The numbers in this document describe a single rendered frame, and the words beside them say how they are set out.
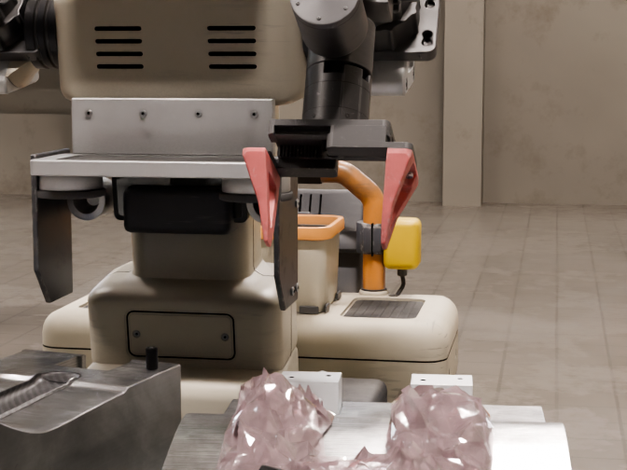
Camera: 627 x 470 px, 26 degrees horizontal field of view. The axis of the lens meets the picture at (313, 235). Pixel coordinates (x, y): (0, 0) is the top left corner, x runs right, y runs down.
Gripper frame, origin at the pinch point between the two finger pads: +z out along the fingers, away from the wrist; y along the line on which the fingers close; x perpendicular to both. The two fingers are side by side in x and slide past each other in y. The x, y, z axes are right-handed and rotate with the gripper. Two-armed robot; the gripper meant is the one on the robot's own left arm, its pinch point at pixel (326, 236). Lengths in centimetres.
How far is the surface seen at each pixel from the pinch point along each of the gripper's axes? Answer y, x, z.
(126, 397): -13.7, -4.8, 15.3
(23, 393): -22.0, -5.1, 15.4
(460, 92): -56, 858, -424
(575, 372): 27, 392, -87
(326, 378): 0.4, 3.3, 11.2
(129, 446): -13.7, -2.7, 18.7
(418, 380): 7.9, 3.9, 10.9
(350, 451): 5.9, -17.5, 20.9
